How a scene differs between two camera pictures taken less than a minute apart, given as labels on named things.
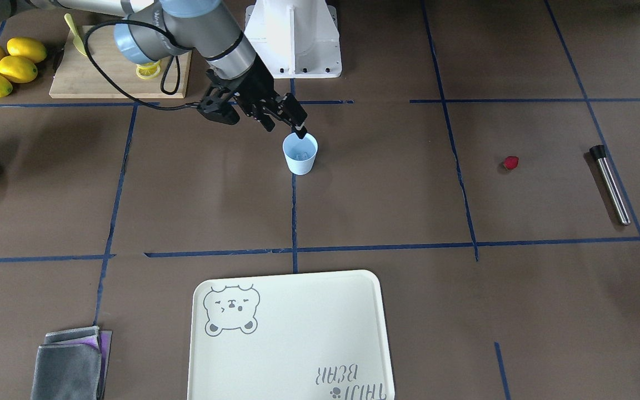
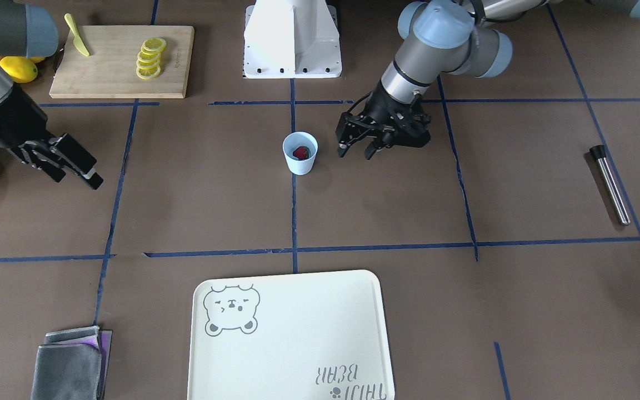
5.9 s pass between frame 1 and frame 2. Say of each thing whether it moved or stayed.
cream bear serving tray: stayed
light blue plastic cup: stayed
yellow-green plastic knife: stayed
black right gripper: moved
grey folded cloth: stayed
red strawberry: moved
